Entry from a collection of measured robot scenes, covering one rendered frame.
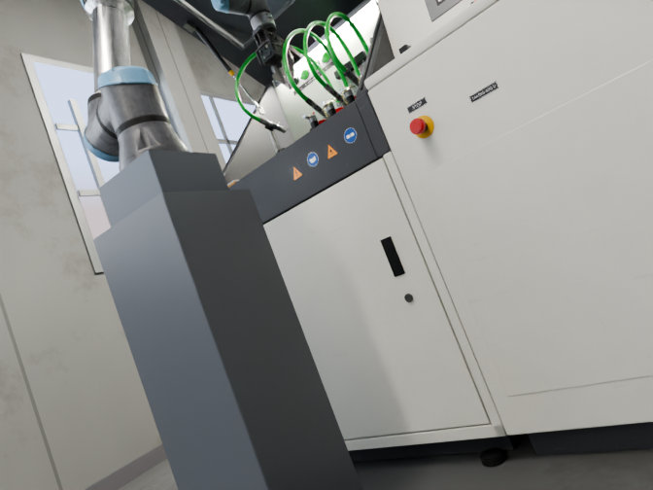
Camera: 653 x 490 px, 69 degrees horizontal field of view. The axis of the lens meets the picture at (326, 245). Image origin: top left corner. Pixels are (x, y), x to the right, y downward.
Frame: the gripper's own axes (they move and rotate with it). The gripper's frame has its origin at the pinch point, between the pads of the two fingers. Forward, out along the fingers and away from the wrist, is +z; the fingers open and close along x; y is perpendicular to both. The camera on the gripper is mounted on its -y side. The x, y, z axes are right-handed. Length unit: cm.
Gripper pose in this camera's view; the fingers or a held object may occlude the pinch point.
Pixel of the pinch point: (291, 86)
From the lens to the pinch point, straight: 165.6
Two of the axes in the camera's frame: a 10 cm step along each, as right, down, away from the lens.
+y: -5.9, 1.6, -7.9
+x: 7.2, -3.4, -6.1
